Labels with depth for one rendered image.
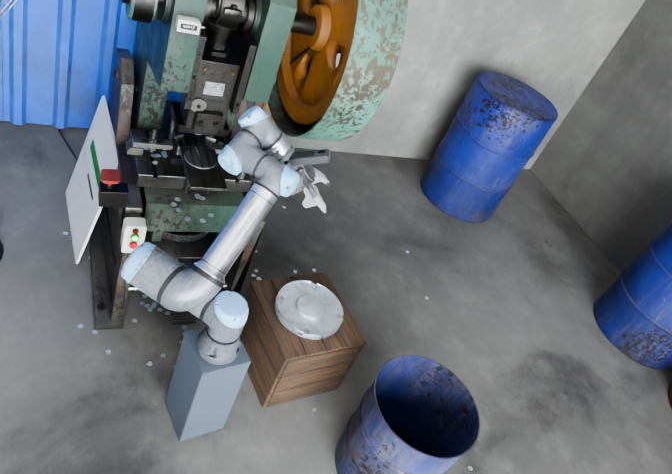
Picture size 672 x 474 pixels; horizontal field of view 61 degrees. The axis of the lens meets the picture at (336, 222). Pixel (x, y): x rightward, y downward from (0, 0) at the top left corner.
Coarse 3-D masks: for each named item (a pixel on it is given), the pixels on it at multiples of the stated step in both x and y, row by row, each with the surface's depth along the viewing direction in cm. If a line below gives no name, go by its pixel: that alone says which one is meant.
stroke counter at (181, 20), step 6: (180, 18) 176; (186, 18) 178; (192, 18) 179; (198, 18) 181; (180, 24) 177; (186, 24) 177; (192, 24) 178; (198, 24) 179; (180, 30) 178; (186, 30) 179; (192, 30) 179; (198, 30) 180
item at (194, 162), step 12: (192, 156) 219; (204, 156) 221; (216, 156) 225; (192, 168) 214; (204, 168) 216; (216, 168) 219; (192, 180) 209; (204, 180) 211; (216, 180) 213; (192, 192) 223; (204, 192) 225
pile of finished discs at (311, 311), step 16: (288, 288) 241; (304, 288) 245; (320, 288) 248; (288, 304) 235; (304, 304) 237; (320, 304) 240; (336, 304) 244; (288, 320) 228; (304, 320) 231; (320, 320) 234; (336, 320) 237; (304, 336) 228; (320, 336) 229
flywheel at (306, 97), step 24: (312, 0) 236; (336, 0) 202; (336, 24) 202; (288, 48) 238; (312, 48) 213; (336, 48) 206; (288, 72) 236; (312, 72) 218; (336, 72) 201; (288, 96) 230; (312, 96) 218; (312, 120) 209
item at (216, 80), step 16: (208, 48) 201; (208, 64) 198; (224, 64) 200; (208, 80) 203; (224, 80) 205; (208, 96) 207; (224, 96) 209; (192, 112) 209; (208, 112) 210; (224, 112) 214; (192, 128) 212; (208, 128) 213
